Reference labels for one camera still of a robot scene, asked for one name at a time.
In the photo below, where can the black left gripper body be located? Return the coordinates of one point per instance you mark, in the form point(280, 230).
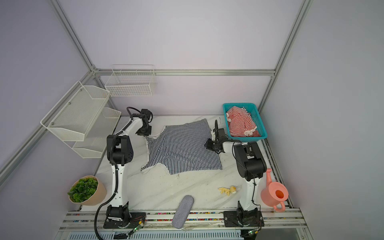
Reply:
point(145, 130)

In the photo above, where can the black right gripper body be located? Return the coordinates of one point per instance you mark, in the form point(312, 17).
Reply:
point(210, 144)

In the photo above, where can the blue white striped tank top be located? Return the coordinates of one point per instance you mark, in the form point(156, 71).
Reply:
point(181, 148)

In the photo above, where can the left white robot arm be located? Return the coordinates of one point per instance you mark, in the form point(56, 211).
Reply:
point(119, 153)

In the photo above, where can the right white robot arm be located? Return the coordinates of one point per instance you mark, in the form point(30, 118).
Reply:
point(250, 164)

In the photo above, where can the red white striped tank top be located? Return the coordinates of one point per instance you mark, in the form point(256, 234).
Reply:
point(241, 123)

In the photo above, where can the yellow toy giraffe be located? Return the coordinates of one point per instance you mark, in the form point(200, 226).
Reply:
point(228, 191)

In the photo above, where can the teal plastic basket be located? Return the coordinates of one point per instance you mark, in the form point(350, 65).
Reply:
point(252, 109)

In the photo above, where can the grey fabric pouch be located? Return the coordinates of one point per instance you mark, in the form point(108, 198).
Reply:
point(182, 212)

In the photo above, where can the pink watering can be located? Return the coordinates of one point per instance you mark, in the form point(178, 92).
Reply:
point(274, 194)

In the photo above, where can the green potted plant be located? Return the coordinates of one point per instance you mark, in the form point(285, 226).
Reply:
point(87, 191)

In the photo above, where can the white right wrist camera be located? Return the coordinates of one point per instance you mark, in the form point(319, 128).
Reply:
point(220, 134)

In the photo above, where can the white wire wall basket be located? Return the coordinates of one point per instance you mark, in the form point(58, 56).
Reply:
point(132, 81)

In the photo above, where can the white mesh wall shelf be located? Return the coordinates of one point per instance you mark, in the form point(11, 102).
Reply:
point(82, 120)

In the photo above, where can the horizontal aluminium frame bar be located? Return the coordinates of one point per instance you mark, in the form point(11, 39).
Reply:
point(193, 72)

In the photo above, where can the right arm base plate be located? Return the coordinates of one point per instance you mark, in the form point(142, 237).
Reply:
point(243, 219)

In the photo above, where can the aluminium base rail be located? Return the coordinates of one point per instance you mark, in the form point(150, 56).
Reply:
point(197, 220)

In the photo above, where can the aluminium frame corner post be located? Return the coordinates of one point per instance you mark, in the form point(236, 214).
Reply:
point(64, 20)

